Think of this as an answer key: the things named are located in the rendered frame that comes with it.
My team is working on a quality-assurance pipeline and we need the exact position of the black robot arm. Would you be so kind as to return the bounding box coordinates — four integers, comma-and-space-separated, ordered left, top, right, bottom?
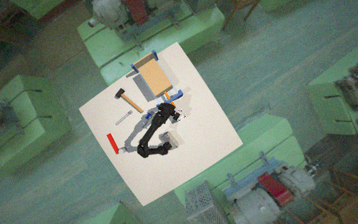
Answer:
137, 103, 175, 158

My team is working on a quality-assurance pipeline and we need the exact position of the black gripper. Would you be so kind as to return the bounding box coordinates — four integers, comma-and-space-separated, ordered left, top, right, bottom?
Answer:
158, 103, 180, 120

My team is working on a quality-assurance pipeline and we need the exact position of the mallet with black head and wooden handle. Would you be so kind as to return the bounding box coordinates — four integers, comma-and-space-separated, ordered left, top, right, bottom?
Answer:
115, 88, 144, 113

